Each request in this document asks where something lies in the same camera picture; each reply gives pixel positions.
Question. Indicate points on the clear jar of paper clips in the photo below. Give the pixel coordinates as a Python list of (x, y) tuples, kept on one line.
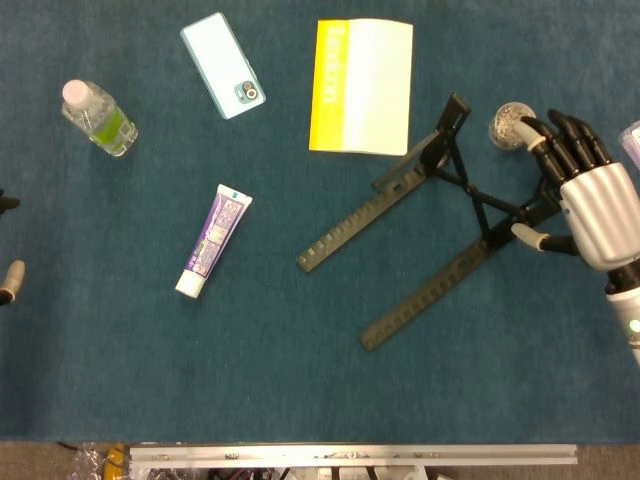
[(505, 125)]

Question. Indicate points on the clear bottle with green label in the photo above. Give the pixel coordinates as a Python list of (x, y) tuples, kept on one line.
[(100, 120)]

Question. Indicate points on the yellow and white booklet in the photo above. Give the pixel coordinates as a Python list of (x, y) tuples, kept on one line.
[(375, 85)]

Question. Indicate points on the purple and white toothpaste tube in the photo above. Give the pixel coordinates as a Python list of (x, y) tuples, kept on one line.
[(215, 240)]

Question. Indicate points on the aluminium profile rail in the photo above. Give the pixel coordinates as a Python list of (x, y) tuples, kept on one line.
[(350, 456)]

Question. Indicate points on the right silver and black robot hand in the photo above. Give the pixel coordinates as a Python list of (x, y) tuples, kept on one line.
[(600, 215)]

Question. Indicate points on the teal felt table cloth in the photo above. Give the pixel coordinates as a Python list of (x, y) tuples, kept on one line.
[(100, 350)]

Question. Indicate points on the yellow plastic object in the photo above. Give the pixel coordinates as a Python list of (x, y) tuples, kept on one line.
[(116, 457)]

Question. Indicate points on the crumpled clear plastic bag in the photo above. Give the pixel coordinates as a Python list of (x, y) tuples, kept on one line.
[(87, 465)]

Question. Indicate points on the left silver and black robot hand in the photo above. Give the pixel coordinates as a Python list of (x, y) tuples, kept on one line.
[(12, 277)]

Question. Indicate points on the light blue smartphone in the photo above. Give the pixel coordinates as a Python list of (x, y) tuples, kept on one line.
[(220, 65)]

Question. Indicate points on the black folding laptop stand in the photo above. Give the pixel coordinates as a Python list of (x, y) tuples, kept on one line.
[(360, 221)]

